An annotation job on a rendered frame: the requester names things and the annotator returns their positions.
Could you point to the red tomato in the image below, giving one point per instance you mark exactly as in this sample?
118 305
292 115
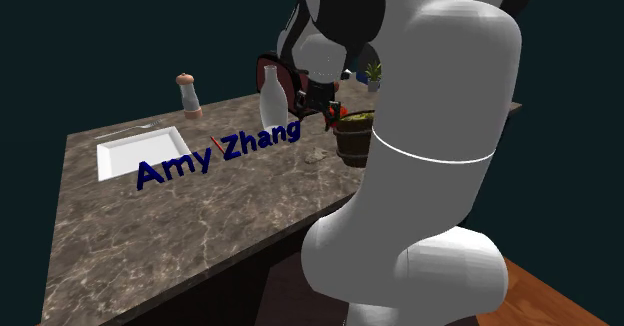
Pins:
337 118

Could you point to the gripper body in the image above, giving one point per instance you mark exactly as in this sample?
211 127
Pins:
320 95

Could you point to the silver fork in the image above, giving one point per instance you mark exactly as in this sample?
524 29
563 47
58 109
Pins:
128 129

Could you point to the pepper grinder with brown cap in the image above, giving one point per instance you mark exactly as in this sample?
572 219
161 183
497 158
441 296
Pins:
189 96

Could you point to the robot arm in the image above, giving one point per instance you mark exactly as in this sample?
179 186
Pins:
438 120

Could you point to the clear glass bottle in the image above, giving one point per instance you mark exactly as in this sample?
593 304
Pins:
273 105

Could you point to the brown wooden bucket with greens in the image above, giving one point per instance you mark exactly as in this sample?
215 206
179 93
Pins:
353 140

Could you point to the blue container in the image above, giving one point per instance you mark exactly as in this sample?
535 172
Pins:
362 77

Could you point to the potted green plant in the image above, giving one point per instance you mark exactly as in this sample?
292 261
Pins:
373 74

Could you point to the blue raised lettering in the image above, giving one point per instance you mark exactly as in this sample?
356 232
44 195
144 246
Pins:
161 170

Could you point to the white square plate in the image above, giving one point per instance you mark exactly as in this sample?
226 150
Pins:
141 152

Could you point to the red pen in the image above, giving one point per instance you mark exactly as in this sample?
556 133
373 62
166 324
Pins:
217 144

